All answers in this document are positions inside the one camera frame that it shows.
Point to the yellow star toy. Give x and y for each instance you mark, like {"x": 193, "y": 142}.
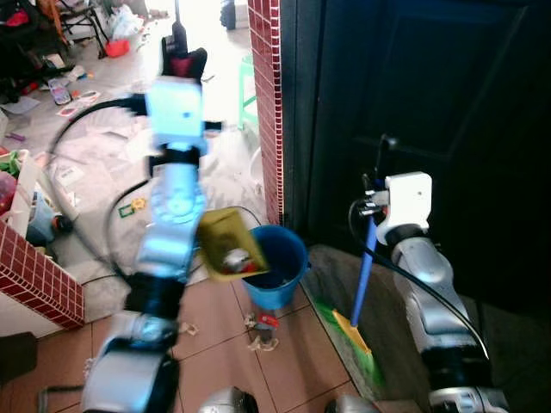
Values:
{"x": 138, "y": 204}

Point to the silver right robot leg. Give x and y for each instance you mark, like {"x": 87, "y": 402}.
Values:
{"x": 351, "y": 404}

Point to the black chair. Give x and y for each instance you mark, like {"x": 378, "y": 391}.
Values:
{"x": 82, "y": 17}

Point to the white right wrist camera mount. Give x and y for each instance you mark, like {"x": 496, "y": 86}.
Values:
{"x": 406, "y": 202}

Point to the red plastic basin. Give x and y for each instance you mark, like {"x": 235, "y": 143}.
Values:
{"x": 117, "y": 48}

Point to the red white litter scrap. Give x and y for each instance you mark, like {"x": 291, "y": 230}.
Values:
{"x": 267, "y": 321}

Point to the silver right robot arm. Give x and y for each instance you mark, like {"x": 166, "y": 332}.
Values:
{"x": 426, "y": 275}

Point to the silver left robot leg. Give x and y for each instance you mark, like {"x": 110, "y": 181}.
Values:
{"x": 228, "y": 403}

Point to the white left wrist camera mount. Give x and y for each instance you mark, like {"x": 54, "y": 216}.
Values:
{"x": 176, "y": 112}

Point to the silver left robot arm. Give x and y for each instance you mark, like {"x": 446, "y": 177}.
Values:
{"x": 172, "y": 215}

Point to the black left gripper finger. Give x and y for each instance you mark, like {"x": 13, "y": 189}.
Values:
{"x": 181, "y": 26}

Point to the blue grey toy phone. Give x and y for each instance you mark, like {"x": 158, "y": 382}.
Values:
{"x": 58, "y": 91}

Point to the silver robot leg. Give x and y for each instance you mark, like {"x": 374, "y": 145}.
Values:
{"x": 228, "y": 403}
{"x": 351, "y": 404}

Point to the crumpled rubbish in dustpan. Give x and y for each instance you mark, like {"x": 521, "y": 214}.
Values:
{"x": 237, "y": 258}

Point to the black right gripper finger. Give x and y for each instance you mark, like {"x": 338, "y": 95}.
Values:
{"x": 385, "y": 155}

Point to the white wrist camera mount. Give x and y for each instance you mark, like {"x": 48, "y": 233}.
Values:
{"x": 176, "y": 112}
{"x": 406, "y": 202}

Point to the black door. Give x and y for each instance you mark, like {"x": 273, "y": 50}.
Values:
{"x": 430, "y": 155}

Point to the blue plastic bucket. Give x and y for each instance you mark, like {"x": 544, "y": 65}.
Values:
{"x": 284, "y": 275}

